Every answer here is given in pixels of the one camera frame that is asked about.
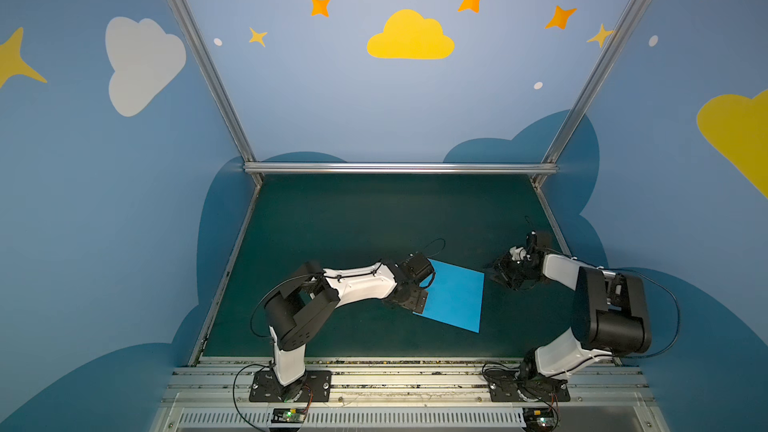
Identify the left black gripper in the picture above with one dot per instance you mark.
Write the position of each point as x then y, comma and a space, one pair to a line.
413, 299

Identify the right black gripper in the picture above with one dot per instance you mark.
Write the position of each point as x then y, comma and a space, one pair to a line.
512, 270

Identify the blue square paper sheet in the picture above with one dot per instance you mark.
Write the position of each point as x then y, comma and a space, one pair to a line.
455, 297

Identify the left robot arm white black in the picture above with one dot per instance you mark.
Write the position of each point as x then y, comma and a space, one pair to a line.
297, 308

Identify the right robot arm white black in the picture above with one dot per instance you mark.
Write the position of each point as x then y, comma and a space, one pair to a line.
609, 315

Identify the right green circuit board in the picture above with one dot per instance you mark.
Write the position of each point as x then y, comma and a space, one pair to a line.
539, 420

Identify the green circuit board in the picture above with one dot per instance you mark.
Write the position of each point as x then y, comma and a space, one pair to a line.
288, 416
539, 420

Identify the left green circuit board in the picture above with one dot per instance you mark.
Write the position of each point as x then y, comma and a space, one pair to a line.
288, 416

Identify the back horizontal aluminium bar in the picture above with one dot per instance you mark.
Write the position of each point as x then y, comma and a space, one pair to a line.
399, 168

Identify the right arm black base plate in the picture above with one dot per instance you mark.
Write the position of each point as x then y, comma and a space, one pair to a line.
506, 386

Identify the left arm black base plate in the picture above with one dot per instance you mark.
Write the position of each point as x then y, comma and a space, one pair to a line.
313, 386

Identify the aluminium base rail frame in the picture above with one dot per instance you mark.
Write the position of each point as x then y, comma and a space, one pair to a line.
402, 394

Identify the left slanted aluminium post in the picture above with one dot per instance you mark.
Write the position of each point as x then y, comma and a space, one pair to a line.
184, 17

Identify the slanted aluminium post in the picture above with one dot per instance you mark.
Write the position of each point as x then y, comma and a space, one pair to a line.
184, 17
625, 26

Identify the right slanted aluminium post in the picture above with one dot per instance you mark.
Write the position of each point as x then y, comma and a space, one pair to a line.
625, 26

